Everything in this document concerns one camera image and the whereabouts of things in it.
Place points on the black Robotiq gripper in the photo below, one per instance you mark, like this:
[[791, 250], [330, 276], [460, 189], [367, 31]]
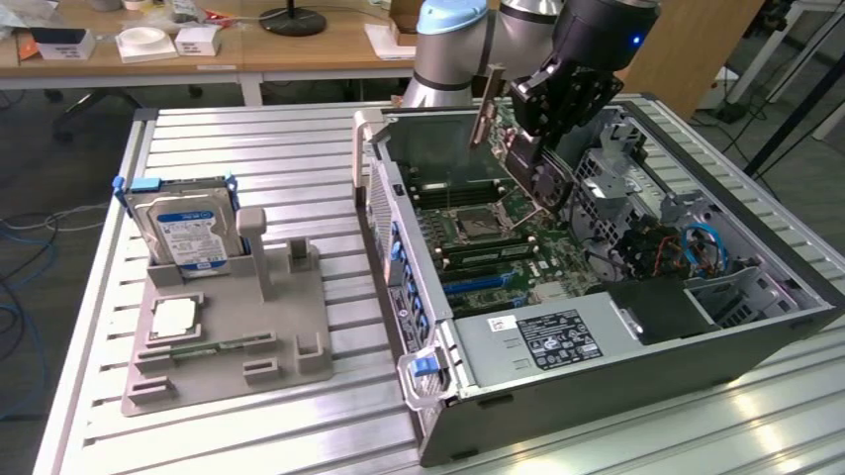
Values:
[[594, 39]]

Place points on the graphics card with black fan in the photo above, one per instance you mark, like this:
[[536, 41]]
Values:
[[547, 183]]

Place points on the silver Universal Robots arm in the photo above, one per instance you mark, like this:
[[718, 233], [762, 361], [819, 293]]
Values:
[[448, 64]]

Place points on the wooden cabinet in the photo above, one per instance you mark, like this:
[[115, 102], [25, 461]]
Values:
[[693, 49]]

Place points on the brown cardboard box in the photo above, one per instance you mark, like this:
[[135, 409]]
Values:
[[402, 12]]

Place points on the white paper booklet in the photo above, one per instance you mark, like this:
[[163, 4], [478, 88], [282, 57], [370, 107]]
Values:
[[390, 44]]

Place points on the metal disk bay cage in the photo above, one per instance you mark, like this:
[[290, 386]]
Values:
[[607, 198]]

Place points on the black stand pole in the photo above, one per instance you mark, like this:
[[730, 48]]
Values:
[[791, 114]]

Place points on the metal socket cover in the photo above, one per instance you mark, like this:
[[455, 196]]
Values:
[[511, 205]]

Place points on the CPU socket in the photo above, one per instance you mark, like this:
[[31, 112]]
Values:
[[478, 225]]

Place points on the black round lamp base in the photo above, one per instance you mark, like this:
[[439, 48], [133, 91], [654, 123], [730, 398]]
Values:
[[294, 24]]

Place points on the black RAM stick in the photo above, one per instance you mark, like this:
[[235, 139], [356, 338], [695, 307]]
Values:
[[491, 252]]

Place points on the blue expansion slot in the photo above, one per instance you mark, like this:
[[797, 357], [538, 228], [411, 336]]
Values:
[[478, 286]]

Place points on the plain white box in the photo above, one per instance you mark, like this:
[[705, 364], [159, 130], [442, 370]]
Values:
[[196, 42]]

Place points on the grey power supply unit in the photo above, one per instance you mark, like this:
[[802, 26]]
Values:
[[495, 356]]

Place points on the white round holder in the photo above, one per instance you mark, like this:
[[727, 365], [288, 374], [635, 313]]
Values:
[[147, 42]]

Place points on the open black PC case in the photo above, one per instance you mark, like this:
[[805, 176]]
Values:
[[594, 396]]

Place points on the hard disk in blue caddy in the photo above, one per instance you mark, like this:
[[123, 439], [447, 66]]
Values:
[[188, 232]]

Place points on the wooden desk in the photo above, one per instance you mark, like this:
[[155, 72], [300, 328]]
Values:
[[99, 69]]

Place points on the grey plastic parts rack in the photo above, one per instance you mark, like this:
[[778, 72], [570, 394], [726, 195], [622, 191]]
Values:
[[231, 307]]

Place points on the black office chair base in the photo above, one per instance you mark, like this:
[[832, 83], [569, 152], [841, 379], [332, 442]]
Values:
[[85, 101]]

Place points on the white box with black lid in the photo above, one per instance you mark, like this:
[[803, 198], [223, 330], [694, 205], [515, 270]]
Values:
[[63, 44]]

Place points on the silver CPU chip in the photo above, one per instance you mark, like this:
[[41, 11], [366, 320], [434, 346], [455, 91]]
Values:
[[175, 319]]

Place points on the green RAM stick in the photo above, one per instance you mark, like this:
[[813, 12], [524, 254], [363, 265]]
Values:
[[197, 349]]

